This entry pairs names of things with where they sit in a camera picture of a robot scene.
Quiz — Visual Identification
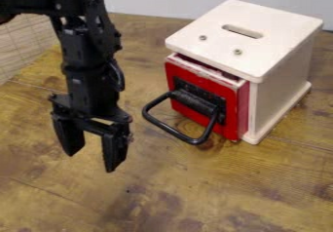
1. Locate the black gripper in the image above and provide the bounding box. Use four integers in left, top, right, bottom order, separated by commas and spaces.
49, 62, 133, 173

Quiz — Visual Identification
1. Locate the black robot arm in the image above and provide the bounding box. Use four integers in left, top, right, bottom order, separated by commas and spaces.
0, 0, 131, 172

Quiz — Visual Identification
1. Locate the red drawer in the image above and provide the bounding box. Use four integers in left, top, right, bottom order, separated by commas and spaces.
165, 53, 250, 140

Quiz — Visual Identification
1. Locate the white wooden drawer box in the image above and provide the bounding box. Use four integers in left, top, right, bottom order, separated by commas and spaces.
165, 0, 322, 144

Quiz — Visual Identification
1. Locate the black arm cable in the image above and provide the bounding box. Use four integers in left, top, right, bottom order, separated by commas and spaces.
106, 59, 127, 93

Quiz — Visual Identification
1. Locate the black metal drawer handle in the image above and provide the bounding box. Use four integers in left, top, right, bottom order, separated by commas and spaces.
141, 77, 226, 145

